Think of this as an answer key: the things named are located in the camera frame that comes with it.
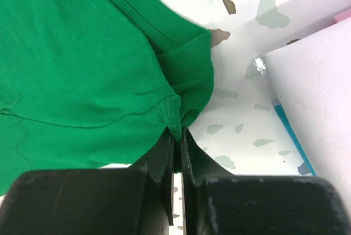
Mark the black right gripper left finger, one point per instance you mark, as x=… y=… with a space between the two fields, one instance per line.
x=159 y=162

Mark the teal folded t-shirt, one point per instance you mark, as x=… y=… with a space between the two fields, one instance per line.
x=306 y=167

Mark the white folded t-shirt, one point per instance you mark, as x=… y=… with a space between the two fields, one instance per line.
x=311 y=79

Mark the green t-shirt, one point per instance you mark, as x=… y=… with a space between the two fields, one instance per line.
x=88 y=83

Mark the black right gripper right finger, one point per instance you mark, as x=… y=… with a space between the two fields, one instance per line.
x=205 y=186

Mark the pink folded t-shirt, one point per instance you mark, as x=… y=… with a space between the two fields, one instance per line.
x=342 y=16

